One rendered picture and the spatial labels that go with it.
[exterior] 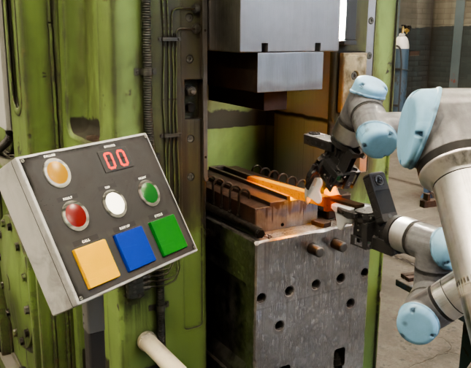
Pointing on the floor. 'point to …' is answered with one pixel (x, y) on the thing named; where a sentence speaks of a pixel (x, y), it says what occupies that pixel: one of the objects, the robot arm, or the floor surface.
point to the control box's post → (94, 332)
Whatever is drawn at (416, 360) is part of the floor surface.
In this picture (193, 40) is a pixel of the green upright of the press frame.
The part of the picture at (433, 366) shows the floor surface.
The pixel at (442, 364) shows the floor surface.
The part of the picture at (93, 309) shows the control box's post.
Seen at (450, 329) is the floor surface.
